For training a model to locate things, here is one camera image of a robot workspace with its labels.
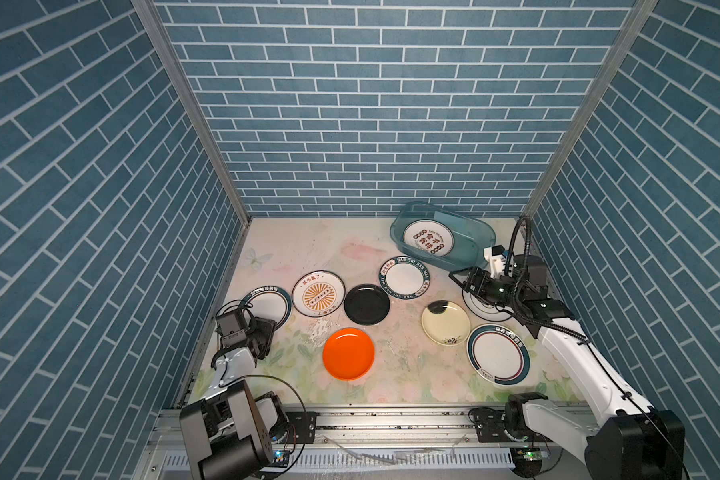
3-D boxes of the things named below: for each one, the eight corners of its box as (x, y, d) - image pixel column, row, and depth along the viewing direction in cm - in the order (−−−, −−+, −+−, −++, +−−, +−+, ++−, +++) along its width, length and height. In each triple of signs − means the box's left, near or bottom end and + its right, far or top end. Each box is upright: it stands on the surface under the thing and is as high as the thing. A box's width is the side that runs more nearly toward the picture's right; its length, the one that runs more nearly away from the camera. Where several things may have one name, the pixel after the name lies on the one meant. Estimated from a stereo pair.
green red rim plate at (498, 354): (473, 385, 83) (475, 383, 81) (461, 326, 94) (463, 323, 92) (536, 386, 83) (539, 384, 81) (517, 326, 94) (519, 323, 92)
